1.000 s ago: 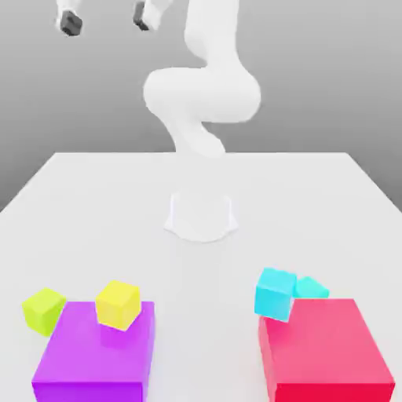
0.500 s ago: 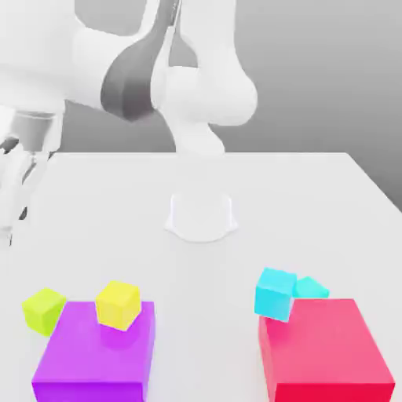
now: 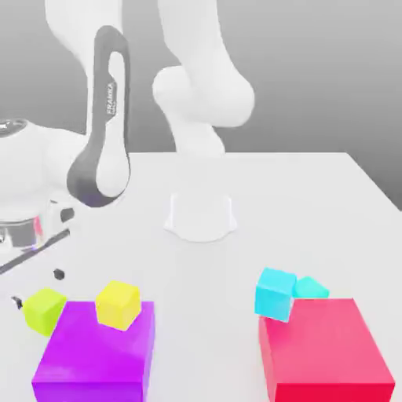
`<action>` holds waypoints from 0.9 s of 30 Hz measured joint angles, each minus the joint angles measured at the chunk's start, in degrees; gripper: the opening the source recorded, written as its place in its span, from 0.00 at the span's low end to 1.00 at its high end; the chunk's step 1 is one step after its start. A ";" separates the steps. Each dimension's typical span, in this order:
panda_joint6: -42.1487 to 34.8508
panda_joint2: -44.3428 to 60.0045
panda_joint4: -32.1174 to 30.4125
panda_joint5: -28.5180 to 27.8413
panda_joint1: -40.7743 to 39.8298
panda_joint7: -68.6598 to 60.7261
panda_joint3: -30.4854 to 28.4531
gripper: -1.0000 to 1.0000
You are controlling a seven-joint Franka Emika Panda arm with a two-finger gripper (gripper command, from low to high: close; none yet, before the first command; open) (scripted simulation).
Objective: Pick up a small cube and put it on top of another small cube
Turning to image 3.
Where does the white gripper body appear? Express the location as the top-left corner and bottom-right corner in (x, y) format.
(0, 228), (72, 294)

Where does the small lime green cube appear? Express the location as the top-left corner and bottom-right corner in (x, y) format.
(23, 287), (68, 338)

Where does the small yellow cube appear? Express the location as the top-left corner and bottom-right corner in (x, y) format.
(95, 280), (141, 333)

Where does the small cyan cube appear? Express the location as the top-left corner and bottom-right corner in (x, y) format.
(254, 267), (298, 323)

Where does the small turquoise cube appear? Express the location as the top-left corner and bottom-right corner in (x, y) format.
(292, 276), (331, 300)

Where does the large purple box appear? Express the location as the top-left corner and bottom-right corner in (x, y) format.
(31, 300), (155, 402)

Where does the large red box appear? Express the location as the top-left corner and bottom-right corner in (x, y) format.
(258, 297), (397, 402)

